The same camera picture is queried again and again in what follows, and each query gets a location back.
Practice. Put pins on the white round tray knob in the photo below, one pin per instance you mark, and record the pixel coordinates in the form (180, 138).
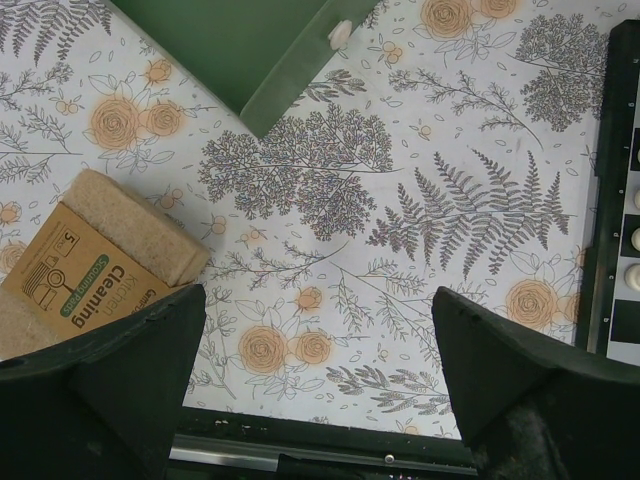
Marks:
(340, 34)

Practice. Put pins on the floral patterned table mat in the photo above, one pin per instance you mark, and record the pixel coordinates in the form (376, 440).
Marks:
(448, 143)

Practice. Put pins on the green plastic tray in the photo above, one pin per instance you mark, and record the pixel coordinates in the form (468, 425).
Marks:
(256, 57)

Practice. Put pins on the brown cardboard piece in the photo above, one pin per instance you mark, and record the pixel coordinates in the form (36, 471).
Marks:
(103, 254)

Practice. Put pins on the black white chess board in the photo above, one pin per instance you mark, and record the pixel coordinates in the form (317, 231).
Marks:
(608, 312)

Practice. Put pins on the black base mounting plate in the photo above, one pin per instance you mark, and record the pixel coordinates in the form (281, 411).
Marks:
(220, 444)

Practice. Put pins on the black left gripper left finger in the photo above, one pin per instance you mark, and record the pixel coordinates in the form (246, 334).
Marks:
(105, 404)

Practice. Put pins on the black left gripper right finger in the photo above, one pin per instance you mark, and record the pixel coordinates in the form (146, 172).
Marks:
(531, 407)

